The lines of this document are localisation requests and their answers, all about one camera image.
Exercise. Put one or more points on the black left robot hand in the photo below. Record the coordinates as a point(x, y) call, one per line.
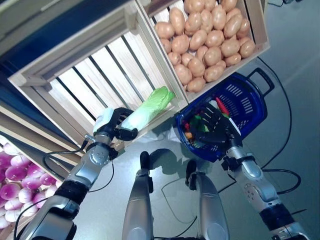
point(107, 125)

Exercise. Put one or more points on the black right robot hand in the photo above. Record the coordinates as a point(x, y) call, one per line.
point(220, 132)

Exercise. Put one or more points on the blue plastic shopping basket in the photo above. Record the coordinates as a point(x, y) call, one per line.
point(255, 110)

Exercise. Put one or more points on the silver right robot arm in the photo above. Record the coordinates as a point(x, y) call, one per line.
point(252, 170)

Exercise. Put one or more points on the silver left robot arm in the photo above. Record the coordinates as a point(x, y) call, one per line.
point(82, 170)

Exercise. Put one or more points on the round green vegetable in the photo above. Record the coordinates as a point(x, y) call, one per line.
point(195, 123)

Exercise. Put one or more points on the single red carrot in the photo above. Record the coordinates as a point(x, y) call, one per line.
point(221, 105)

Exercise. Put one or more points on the orange fruit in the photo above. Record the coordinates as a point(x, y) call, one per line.
point(189, 136)

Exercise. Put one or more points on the wooden crate with white slats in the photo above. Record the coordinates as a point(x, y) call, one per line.
point(100, 67)

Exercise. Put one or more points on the silver right robot leg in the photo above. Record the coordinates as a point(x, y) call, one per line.
point(210, 205)

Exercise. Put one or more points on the silver robot leg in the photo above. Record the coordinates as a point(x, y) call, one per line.
point(210, 205)
point(137, 205)

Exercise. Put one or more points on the silver left robot leg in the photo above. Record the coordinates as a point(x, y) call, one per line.
point(137, 205)

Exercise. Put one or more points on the pile of brown potatoes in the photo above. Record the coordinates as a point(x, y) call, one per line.
point(200, 42)

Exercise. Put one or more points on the wooden crate with potatoes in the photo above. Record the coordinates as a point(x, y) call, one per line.
point(261, 40)

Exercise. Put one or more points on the pile of purple onions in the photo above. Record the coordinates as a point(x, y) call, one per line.
point(15, 172)

